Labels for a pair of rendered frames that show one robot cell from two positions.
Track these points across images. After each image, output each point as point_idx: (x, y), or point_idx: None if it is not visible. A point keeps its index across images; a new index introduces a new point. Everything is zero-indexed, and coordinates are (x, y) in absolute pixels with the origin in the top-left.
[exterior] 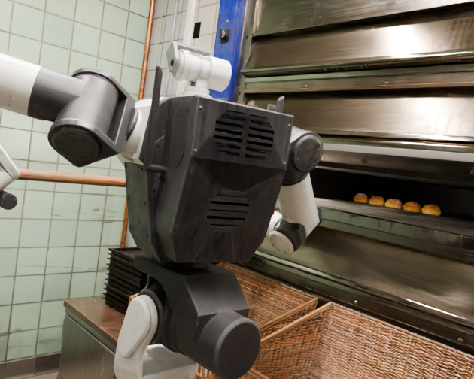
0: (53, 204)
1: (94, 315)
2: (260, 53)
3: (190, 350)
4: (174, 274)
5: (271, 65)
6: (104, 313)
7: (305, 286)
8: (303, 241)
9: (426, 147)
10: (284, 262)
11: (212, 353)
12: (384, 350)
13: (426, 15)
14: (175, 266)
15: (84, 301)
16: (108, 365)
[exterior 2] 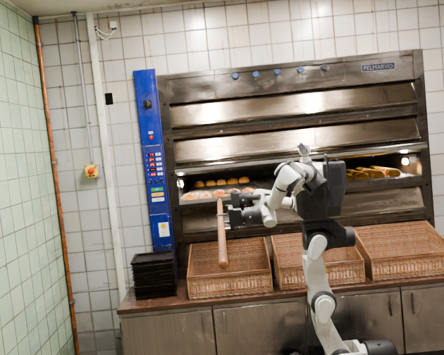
0: (39, 256)
1: (153, 304)
2: (179, 113)
3: (343, 242)
4: (330, 222)
5: (194, 121)
6: (153, 301)
7: (251, 234)
8: None
9: (310, 154)
10: (239, 227)
11: (354, 237)
12: None
13: (279, 94)
14: (323, 220)
15: (127, 305)
16: (189, 320)
